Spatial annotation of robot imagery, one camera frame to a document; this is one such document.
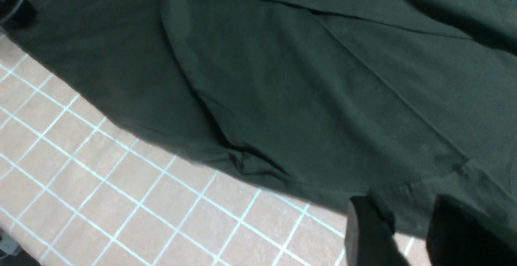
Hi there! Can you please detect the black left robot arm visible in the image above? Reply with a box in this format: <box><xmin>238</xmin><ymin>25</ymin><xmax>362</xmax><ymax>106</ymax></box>
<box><xmin>0</xmin><ymin>0</ymin><xmax>37</xmax><ymax>30</ymax></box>

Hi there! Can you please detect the pink checkered tablecloth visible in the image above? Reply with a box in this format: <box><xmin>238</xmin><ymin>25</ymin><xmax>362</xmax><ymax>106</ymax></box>
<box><xmin>0</xmin><ymin>0</ymin><xmax>429</xmax><ymax>266</ymax></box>

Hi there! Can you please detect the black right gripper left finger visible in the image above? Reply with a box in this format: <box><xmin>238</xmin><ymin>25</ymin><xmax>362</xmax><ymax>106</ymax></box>
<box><xmin>345</xmin><ymin>196</ymin><xmax>409</xmax><ymax>266</ymax></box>

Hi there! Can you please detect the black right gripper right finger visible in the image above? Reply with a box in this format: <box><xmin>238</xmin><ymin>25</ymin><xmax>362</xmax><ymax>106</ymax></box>
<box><xmin>426</xmin><ymin>195</ymin><xmax>517</xmax><ymax>266</ymax></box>

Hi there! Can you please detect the dark gray long-sleeve shirt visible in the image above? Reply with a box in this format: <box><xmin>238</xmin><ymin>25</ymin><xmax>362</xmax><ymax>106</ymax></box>
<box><xmin>4</xmin><ymin>0</ymin><xmax>517</xmax><ymax>236</ymax></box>

